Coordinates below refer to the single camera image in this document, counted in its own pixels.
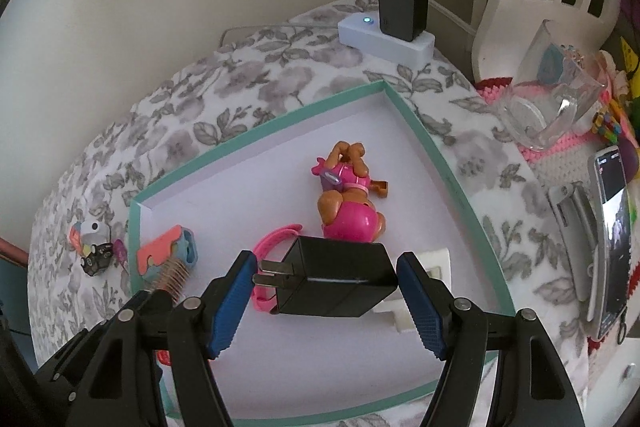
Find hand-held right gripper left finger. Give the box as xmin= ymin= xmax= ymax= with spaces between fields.
xmin=167 ymin=249 xmax=258 ymax=427

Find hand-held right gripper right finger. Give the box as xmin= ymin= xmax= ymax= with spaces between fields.
xmin=396 ymin=252 xmax=585 ymax=427

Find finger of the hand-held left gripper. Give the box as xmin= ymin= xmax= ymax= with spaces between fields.
xmin=65 ymin=289 xmax=174 ymax=427
xmin=30 ymin=322 xmax=103 ymax=427

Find white cube adapter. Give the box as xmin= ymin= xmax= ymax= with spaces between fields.
xmin=385 ymin=294 xmax=416 ymax=335

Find white socket adapter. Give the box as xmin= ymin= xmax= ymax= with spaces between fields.
xmin=417 ymin=247 xmax=453 ymax=280

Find pink wristband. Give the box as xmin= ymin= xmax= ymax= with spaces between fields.
xmin=251 ymin=223 xmax=303 ymax=314

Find pink toy dog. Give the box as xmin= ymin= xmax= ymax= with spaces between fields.
xmin=310 ymin=141 xmax=388 ymax=240

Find teal rimmed box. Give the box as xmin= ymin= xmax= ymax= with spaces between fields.
xmin=126 ymin=79 xmax=516 ymax=425

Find small black toy car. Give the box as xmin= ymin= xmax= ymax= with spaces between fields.
xmin=80 ymin=242 xmax=113 ymax=278

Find small white gadget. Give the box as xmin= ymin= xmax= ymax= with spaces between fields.
xmin=80 ymin=221 xmax=109 ymax=248

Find pink rolled mat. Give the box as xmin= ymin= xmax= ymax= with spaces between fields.
xmin=0 ymin=237 xmax=31 ymax=268

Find pink crochet mat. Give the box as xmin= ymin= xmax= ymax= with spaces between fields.
xmin=475 ymin=77 xmax=640 ymax=188

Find smartphone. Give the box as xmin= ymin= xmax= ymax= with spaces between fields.
xmin=592 ymin=146 xmax=632 ymax=340

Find white cabinet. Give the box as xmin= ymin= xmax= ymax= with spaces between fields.
xmin=590 ymin=337 xmax=640 ymax=427

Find grey floral blanket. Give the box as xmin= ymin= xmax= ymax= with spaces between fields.
xmin=27 ymin=0 xmax=601 ymax=427

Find clear glass jug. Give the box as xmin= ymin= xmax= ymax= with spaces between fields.
xmin=492 ymin=19 xmax=611 ymax=152

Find colourful bead toy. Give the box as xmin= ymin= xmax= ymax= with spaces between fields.
xmin=592 ymin=99 xmax=631 ymax=142

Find white power strip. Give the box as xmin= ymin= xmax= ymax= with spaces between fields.
xmin=337 ymin=12 xmax=436 ymax=66

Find black plugged-in charger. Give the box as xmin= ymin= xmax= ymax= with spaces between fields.
xmin=377 ymin=0 xmax=431 ymax=42

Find white power cable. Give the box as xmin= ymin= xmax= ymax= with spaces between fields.
xmin=430 ymin=0 xmax=476 ymax=35

